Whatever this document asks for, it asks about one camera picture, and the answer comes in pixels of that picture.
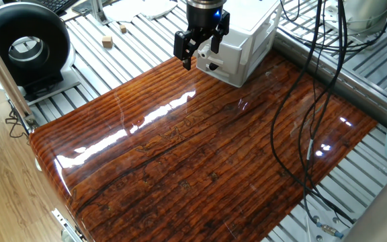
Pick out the white plastic drawer cabinet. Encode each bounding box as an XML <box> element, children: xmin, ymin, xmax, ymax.
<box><xmin>196</xmin><ymin>0</ymin><xmax>284</xmax><ymax>89</ymax></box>

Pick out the robot base plate with bolts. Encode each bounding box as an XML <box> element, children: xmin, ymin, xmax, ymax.
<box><xmin>299</xmin><ymin>201</ymin><xmax>359</xmax><ymax>242</ymax></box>

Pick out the thin black cable white tag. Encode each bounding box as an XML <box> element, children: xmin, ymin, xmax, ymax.
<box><xmin>302</xmin><ymin>0</ymin><xmax>325</xmax><ymax>228</ymax></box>

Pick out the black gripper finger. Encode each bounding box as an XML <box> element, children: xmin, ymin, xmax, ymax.
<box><xmin>210</xmin><ymin>9</ymin><xmax>231</xmax><ymax>54</ymax></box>
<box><xmin>173</xmin><ymin>28</ymin><xmax>201</xmax><ymax>71</ymax></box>

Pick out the black keyboard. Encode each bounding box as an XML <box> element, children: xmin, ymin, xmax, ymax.
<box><xmin>28</xmin><ymin>0</ymin><xmax>80</xmax><ymax>16</ymax></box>

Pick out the black looped cable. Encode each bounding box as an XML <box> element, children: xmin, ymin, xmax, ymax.
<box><xmin>279</xmin><ymin>0</ymin><xmax>387</xmax><ymax>54</ymax></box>

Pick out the metal mounting plate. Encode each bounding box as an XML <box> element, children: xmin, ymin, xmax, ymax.
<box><xmin>322</xmin><ymin>1</ymin><xmax>387</xmax><ymax>46</ymax></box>

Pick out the thin black wire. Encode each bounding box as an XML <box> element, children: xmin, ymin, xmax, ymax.
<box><xmin>5</xmin><ymin>100</ymin><xmax>30</xmax><ymax>139</ymax></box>

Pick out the aluminium diagonal beam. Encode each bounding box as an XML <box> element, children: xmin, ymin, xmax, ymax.
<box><xmin>0</xmin><ymin>20</ymin><xmax>40</xmax><ymax>134</ymax></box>

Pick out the white drawer with black knob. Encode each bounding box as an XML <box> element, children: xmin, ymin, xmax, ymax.
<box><xmin>196</xmin><ymin>62</ymin><xmax>247</xmax><ymax>89</ymax></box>

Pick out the thick black cable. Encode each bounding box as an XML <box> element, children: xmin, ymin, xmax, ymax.
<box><xmin>269</xmin><ymin>0</ymin><xmax>355</xmax><ymax>225</ymax></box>

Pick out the glossy wood-grain mat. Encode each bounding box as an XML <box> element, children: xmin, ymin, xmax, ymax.
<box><xmin>28</xmin><ymin>50</ymin><xmax>378</xmax><ymax>242</ymax></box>

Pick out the aluminium post bracket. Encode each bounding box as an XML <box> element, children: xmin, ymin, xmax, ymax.
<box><xmin>90</xmin><ymin>0</ymin><xmax>110</xmax><ymax>26</ymax></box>

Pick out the dark grey flat plate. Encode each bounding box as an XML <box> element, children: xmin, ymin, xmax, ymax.
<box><xmin>71</xmin><ymin>0</ymin><xmax>95</xmax><ymax>16</ymax></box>

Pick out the aluminium profile rail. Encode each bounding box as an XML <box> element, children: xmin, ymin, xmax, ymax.
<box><xmin>273</xmin><ymin>29</ymin><xmax>387</xmax><ymax>127</ymax></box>

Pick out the white cloth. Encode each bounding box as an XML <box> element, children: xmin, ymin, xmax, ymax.
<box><xmin>103</xmin><ymin>0</ymin><xmax>178</xmax><ymax>24</ymax></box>

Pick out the metal cable connector blue tip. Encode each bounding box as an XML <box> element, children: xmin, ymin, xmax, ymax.
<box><xmin>320</xmin><ymin>223</ymin><xmax>345</xmax><ymax>239</ymax></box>

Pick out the metal slide bracket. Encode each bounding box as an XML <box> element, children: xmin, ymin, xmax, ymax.
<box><xmin>51</xmin><ymin>208</ymin><xmax>89</xmax><ymax>242</ymax></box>

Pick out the white cylindrical device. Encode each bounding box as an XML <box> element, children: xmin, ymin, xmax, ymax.
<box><xmin>343</xmin><ymin>0</ymin><xmax>387</xmax><ymax>36</ymax></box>

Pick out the grey metal base plate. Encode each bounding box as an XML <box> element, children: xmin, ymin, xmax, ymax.
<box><xmin>21</xmin><ymin>72</ymin><xmax>82</xmax><ymax>106</ymax></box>

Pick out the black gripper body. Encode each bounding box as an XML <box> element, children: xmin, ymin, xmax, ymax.
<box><xmin>185</xmin><ymin>5</ymin><xmax>228</xmax><ymax>36</ymax></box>

